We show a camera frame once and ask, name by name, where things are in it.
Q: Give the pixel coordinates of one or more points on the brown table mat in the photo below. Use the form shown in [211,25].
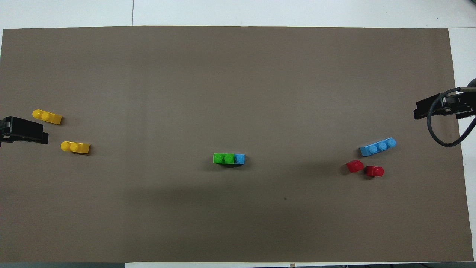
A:
[238,93]

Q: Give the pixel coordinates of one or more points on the blue three-stud block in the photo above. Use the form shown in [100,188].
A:
[377,147]
[240,159]

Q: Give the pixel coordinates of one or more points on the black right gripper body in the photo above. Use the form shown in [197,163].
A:
[422,109]

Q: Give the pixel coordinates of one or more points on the green two-stud block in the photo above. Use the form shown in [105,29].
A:
[223,158]

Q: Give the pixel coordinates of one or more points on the yellow two-stud block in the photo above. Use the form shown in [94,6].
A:
[75,147]
[47,117]

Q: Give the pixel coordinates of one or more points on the red one-stud block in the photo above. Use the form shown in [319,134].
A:
[355,166]
[375,171]

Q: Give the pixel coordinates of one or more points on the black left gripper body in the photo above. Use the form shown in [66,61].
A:
[22,130]

